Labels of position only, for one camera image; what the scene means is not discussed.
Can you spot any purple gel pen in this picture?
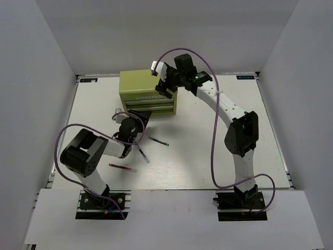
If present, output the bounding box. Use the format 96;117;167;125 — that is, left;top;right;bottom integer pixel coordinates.
136;145;150;164

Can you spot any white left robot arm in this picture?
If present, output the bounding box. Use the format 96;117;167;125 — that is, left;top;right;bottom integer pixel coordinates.
60;109;152;208

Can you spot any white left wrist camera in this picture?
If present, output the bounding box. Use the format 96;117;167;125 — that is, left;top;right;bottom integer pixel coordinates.
111;108;128;124

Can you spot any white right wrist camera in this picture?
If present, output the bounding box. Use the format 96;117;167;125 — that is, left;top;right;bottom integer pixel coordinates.
151;61;167;82

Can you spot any green gel pen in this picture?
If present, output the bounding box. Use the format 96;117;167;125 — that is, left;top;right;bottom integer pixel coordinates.
148;136;170;146

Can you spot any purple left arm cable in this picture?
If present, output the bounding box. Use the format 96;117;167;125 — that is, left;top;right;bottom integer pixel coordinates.
55;111;145;219

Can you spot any red gel pen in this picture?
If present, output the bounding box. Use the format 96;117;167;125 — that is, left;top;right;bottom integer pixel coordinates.
108;164;137;173

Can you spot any green metal drawer cabinet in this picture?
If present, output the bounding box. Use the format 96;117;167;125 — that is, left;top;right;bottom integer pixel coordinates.
119;69;177;115

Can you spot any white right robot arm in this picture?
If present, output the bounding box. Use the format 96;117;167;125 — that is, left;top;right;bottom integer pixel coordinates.
151;54;259;208

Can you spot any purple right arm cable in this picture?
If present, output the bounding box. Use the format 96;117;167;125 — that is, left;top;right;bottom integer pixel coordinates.
155;47;276;215

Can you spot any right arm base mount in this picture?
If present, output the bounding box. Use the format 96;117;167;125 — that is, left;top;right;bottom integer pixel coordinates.
213;192;267;222

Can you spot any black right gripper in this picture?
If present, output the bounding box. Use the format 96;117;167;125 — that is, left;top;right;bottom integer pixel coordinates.
156;64;186;99

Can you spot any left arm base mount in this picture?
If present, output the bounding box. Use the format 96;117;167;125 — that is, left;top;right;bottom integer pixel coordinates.
75;190;132;220

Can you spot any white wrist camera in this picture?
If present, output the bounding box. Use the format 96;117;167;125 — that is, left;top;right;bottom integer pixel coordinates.
151;61;167;82
111;108;128;124

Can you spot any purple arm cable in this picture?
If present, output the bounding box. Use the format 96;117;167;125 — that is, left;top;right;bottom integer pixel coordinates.
155;47;276;215
55;111;145;219

